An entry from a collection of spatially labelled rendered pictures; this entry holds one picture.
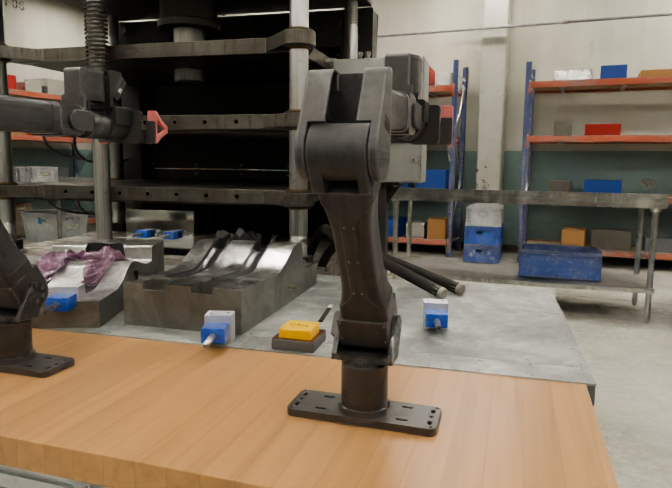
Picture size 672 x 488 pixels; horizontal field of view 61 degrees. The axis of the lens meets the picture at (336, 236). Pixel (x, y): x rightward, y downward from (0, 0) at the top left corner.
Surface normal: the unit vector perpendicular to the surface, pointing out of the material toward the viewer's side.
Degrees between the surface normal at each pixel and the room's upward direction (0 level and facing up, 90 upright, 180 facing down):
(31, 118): 93
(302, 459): 0
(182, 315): 90
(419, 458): 0
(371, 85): 64
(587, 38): 90
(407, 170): 90
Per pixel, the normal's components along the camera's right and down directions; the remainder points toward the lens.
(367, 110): -0.26, -0.33
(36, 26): 0.92, 0.06
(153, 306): -0.26, 0.12
